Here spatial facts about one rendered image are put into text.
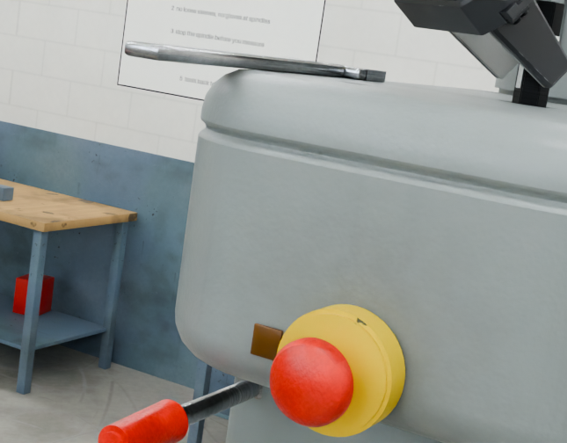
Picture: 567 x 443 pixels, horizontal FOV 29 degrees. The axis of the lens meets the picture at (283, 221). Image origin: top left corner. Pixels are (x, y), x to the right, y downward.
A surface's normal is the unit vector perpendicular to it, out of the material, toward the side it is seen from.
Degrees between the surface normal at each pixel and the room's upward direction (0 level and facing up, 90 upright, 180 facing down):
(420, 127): 63
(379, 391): 90
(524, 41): 91
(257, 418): 90
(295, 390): 93
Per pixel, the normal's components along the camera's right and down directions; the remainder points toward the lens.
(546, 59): 0.33, 0.22
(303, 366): -0.46, 0.00
